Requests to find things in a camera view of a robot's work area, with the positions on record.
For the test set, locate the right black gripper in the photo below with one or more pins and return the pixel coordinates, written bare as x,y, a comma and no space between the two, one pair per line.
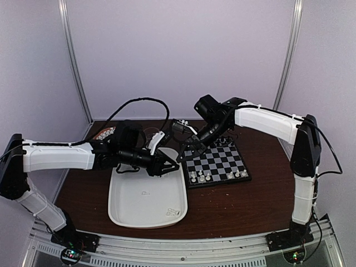
194,147

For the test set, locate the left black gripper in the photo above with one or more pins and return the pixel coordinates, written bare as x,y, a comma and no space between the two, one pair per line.
155,168

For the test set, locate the white chess bishop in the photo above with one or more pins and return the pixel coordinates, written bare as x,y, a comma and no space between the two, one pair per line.
208,177

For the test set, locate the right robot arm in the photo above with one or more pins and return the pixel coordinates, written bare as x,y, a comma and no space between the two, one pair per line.
284,148

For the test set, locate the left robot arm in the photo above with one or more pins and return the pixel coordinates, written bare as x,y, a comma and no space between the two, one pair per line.
118,148

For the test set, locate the black chess pieces row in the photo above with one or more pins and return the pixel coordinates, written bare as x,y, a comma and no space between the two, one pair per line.
223,141

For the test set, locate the white chess piece pair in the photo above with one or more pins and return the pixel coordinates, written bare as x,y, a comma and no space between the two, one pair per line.
172,212

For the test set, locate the black and white chessboard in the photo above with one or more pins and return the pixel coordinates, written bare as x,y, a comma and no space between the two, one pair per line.
219,162

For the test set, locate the clear drinking glass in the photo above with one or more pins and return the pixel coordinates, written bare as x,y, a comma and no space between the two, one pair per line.
149,133

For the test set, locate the white rectangular tray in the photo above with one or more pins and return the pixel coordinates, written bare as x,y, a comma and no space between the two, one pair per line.
137,200

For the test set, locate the patterned ceramic plate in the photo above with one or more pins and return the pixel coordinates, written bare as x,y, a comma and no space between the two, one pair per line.
104,133

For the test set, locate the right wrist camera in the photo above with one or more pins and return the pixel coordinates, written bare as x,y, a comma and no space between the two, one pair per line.
183,126

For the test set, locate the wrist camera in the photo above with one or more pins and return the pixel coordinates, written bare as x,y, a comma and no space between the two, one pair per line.
157,140
183,126

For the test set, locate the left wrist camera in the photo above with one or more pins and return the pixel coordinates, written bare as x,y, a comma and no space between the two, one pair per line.
157,140

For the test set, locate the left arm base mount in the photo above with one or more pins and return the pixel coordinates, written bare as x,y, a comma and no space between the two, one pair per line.
79,241

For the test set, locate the front aluminium rail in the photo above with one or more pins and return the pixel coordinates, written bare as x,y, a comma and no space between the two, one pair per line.
248,250

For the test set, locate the right aluminium frame post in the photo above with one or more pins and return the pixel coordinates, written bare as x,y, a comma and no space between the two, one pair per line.
291,47

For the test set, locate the aluminium frame post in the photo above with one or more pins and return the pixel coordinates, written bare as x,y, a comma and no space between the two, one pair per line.
291,47
62,5

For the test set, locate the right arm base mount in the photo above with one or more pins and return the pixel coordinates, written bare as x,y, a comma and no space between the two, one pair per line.
287,239

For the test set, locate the left aluminium frame post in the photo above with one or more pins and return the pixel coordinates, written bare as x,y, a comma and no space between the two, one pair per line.
62,5

